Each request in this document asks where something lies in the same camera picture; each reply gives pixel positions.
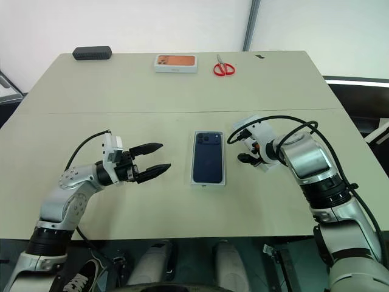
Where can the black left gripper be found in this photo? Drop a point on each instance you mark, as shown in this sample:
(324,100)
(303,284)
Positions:
(126,167)

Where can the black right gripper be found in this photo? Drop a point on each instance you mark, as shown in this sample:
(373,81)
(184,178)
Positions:
(254,150)

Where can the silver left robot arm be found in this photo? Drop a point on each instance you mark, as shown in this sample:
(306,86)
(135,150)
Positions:
(76,178)

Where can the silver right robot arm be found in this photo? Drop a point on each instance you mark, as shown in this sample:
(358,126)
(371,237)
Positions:
(313,158)

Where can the dark blue phone box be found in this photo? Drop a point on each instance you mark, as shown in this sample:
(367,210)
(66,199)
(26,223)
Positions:
(225,170)

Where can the orange phone box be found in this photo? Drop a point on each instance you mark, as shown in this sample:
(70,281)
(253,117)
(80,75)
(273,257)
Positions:
(175,62)

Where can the white rounded robot leg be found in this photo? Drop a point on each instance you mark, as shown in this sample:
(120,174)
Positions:
(152,264)
(231,264)

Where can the black oblong case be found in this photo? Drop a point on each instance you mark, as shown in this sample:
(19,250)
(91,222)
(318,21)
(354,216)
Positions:
(91,53)

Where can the black side table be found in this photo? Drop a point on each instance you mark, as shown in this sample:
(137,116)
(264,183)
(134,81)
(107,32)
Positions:
(355,103)

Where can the black sneaker with white print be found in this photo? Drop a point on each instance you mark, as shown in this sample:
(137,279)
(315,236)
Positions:
(82,275)

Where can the grey framed stand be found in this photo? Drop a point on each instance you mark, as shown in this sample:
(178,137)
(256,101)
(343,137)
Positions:
(7,88)

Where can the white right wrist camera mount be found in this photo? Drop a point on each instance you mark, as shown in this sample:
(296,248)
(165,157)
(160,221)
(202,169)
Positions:
(264,130)

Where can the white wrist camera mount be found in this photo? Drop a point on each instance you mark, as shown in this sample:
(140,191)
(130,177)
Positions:
(112,149)
(264,130)

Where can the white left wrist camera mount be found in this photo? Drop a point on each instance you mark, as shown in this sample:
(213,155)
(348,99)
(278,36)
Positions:
(112,149)

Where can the grey upright post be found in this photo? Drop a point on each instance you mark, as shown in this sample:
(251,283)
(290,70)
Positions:
(251,24)

